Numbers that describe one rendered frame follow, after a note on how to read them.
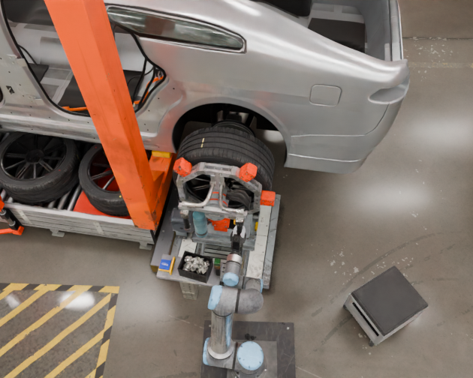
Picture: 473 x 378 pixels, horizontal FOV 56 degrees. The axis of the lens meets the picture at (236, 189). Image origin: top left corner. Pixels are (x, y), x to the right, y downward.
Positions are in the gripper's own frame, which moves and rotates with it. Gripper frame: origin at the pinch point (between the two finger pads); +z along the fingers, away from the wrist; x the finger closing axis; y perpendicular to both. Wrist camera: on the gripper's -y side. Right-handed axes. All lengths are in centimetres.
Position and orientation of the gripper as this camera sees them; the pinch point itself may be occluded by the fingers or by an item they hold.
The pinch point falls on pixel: (239, 226)
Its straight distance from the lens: 278.7
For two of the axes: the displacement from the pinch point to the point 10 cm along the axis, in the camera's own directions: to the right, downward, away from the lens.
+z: 1.6, -8.2, 5.5
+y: 0.1, 5.6, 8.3
